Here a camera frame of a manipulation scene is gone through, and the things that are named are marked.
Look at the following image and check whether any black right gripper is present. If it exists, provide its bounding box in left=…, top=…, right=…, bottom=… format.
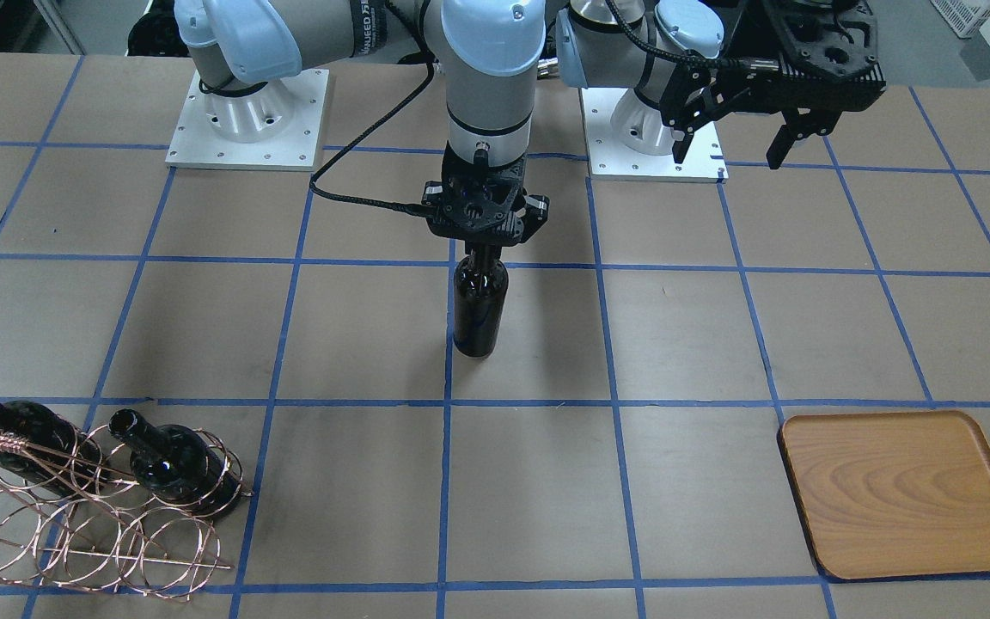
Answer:
left=423, top=148, right=550, bottom=247

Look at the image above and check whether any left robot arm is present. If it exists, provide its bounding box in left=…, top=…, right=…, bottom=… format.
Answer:
left=554, top=1, right=887, bottom=169

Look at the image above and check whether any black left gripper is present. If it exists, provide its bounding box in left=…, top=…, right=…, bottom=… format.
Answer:
left=659, top=1, right=885, bottom=171

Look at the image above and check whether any dark wine bottle carried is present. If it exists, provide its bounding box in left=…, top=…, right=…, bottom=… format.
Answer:
left=452, top=242, right=510, bottom=358

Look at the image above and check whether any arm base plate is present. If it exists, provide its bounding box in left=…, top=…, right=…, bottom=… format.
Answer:
left=580, top=88, right=730, bottom=183
left=165, top=68, right=330, bottom=173

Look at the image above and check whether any dark wine bottle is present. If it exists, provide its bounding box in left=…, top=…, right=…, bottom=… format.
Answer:
left=0, top=400, right=107, bottom=498
left=107, top=408, right=242, bottom=518

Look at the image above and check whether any copper wire bottle basket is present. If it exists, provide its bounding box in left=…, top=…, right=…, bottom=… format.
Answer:
left=0, top=426, right=235, bottom=602

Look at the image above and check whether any dark wine bottle near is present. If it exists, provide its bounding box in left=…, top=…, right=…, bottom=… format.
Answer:
left=107, top=408, right=242, bottom=518

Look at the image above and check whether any wooden serving tray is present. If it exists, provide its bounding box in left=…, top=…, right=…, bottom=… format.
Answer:
left=779, top=410, right=990, bottom=580

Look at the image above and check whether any dark wine bottle far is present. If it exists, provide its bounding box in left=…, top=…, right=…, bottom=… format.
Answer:
left=0, top=400, right=107, bottom=498

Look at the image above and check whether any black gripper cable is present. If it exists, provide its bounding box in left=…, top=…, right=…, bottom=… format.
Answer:
left=309, top=60, right=437, bottom=212

